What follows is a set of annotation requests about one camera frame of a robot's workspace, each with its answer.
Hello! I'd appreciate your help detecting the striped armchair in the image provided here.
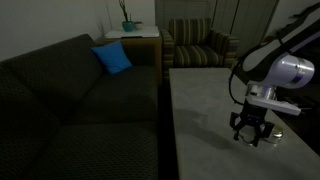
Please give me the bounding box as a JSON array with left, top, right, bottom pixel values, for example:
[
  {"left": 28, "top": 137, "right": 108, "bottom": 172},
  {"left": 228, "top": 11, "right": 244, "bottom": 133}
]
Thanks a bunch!
[{"left": 161, "top": 18, "right": 239, "bottom": 71}]

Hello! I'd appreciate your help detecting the wooden side table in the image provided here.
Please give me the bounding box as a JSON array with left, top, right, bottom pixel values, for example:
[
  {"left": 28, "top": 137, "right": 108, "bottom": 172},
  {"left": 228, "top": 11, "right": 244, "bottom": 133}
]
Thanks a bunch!
[{"left": 104, "top": 26, "right": 162, "bottom": 86}]

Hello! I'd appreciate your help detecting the blue cushion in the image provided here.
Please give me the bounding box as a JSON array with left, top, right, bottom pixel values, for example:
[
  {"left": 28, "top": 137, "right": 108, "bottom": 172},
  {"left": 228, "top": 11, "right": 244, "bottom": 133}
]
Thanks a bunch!
[{"left": 92, "top": 41, "right": 132, "bottom": 74}]

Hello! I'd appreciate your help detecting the dark grey sofa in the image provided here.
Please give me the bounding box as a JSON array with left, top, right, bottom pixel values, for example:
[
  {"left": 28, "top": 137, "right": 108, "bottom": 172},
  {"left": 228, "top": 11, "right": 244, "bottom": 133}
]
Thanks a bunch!
[{"left": 0, "top": 34, "right": 158, "bottom": 180}]

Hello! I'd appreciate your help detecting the small white pot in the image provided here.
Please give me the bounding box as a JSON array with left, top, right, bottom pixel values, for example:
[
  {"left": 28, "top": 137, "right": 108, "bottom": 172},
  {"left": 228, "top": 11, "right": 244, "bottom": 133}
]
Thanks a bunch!
[{"left": 134, "top": 21, "right": 143, "bottom": 30}]

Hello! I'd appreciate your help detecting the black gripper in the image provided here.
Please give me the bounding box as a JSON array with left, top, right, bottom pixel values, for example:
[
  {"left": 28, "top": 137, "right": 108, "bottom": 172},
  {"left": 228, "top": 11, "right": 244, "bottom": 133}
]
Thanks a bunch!
[{"left": 229, "top": 101, "right": 274, "bottom": 147}]

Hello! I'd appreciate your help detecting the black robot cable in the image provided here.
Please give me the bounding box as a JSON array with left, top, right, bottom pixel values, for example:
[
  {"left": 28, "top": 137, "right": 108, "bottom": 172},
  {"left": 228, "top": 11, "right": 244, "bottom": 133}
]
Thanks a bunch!
[{"left": 227, "top": 46, "right": 261, "bottom": 107}]

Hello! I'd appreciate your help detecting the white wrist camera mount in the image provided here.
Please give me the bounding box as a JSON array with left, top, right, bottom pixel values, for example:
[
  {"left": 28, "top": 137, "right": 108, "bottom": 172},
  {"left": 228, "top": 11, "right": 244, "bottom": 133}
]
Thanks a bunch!
[{"left": 247, "top": 95, "right": 301, "bottom": 116}]

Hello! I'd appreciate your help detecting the teal vase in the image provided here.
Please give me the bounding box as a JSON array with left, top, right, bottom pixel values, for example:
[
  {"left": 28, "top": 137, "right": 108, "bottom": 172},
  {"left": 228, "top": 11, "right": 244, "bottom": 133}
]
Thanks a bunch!
[{"left": 122, "top": 21, "right": 135, "bottom": 32}]

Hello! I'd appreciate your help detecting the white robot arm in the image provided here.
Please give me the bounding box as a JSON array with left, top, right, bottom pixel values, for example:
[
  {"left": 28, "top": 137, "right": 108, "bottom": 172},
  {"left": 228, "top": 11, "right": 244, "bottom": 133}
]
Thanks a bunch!
[{"left": 229, "top": 3, "right": 320, "bottom": 146}]

